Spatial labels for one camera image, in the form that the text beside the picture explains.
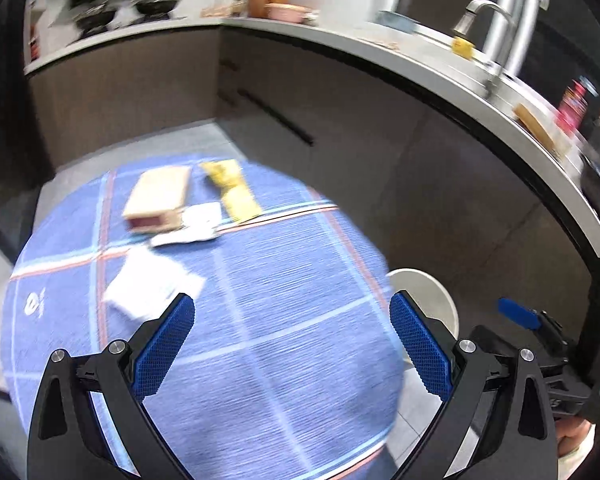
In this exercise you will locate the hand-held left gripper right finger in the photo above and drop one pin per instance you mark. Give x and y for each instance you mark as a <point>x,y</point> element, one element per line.
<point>422,350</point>

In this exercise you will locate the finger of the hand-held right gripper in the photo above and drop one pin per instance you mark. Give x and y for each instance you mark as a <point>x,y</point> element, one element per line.
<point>492,339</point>
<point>517,312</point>

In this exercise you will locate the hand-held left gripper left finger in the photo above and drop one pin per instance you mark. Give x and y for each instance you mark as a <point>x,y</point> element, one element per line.
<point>162,345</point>

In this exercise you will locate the white waste bin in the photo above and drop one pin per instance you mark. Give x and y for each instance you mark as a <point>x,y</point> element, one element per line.
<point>430,295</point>

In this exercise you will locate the white green packet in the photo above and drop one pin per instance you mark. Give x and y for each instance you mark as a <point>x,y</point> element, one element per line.
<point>145,280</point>

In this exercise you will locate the tan cardboard box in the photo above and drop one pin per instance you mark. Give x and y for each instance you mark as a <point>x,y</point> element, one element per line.
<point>160,190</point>

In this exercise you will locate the yellow wrapper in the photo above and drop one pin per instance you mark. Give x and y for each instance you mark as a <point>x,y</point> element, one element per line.
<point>235,195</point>

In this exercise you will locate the person's right hand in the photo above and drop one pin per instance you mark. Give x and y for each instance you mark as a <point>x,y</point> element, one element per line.
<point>575,435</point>

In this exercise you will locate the blue plaid tablecloth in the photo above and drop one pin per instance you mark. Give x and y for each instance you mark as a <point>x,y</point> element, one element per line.
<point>280,360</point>

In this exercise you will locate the brown scrub block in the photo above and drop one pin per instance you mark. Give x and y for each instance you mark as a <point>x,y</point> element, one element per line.
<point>535,127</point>

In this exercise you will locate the pink hanging packet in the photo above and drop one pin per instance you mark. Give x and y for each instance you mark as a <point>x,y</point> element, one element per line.
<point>571,105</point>

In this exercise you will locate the brown lower cabinets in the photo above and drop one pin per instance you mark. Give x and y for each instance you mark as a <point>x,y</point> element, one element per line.
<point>130,85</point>

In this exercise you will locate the yellow sponge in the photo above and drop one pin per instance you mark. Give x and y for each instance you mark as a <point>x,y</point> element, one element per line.
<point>462,47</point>

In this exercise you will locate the black framed glass door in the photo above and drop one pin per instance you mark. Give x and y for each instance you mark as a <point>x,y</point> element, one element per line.
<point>10,110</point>

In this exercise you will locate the white countertop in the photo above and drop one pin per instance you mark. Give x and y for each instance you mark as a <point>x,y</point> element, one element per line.
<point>380,55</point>

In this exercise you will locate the beige dishcloth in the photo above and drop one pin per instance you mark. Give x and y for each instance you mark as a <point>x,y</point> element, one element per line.
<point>380,43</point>

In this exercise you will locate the steel kitchen faucet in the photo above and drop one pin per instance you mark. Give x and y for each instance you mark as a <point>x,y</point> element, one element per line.
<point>480,5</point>

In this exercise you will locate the blue container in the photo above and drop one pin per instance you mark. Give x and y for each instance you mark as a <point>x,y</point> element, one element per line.
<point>397,20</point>

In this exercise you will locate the gas stove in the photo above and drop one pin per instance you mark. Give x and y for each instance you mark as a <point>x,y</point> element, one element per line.
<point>125,22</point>

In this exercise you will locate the red sauce bottle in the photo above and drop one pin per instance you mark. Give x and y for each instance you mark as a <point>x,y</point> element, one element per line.
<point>34,45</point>

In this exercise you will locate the black wok with lid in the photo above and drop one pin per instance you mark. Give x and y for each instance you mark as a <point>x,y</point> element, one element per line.
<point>155,5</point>

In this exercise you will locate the glass jar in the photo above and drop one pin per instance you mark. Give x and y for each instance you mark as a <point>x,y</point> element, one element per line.
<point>238,6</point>

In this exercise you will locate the pink basket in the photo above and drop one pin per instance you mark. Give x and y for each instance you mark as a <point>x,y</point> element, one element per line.
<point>287,12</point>

